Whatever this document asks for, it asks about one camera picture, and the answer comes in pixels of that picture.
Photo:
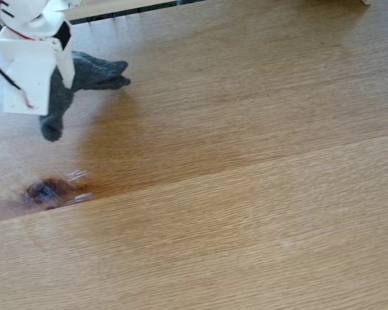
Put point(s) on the dark grey fuzzy sock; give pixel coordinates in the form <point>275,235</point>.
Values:
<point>93,72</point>

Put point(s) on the white gripper camera mount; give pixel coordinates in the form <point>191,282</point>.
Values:
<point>29,84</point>

